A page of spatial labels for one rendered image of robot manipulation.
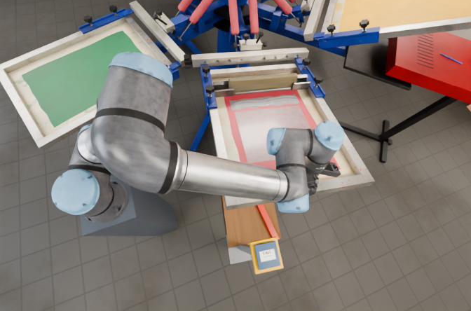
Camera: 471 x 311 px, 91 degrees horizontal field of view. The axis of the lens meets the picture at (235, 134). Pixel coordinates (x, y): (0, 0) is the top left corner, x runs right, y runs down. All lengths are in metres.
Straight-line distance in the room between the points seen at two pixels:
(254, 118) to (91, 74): 0.98
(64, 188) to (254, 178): 0.53
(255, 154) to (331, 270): 1.55
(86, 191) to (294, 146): 0.58
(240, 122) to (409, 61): 1.15
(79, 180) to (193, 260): 1.49
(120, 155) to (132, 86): 0.12
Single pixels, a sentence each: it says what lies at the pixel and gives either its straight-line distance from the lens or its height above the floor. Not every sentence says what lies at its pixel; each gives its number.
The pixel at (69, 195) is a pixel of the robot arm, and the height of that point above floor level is 1.43.
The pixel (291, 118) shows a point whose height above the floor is 1.14.
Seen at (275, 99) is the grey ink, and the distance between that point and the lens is 1.23.
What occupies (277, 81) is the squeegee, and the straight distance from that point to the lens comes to 1.23.
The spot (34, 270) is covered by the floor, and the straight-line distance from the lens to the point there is 2.48.
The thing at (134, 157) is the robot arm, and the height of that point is 1.76.
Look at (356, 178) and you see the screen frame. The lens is 1.03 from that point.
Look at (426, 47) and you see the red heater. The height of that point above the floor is 1.11.
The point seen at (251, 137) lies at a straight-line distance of 1.05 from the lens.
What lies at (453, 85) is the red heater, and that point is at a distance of 1.91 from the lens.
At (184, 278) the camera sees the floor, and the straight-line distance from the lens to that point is 2.14.
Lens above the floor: 2.11
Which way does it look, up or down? 66 degrees down
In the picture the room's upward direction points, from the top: 14 degrees clockwise
